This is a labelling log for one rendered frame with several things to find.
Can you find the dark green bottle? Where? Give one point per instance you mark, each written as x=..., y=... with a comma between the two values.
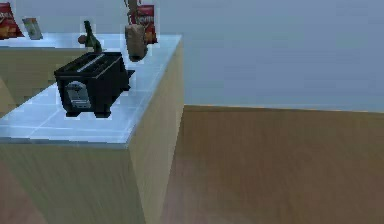
x=91, y=39

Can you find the small brown round object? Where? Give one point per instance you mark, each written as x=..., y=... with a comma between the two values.
x=82, y=39

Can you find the small pale green carton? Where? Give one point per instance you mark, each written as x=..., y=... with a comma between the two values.
x=32, y=28

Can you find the wooden counter with tiled top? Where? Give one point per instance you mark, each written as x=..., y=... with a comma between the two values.
x=146, y=133

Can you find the red snack bag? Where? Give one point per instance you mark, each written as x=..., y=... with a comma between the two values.
x=147, y=20
x=7, y=23

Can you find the brown wooden utensil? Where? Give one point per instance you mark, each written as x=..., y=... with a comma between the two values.
x=131, y=10

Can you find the black toaster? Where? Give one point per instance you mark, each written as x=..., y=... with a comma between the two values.
x=96, y=83

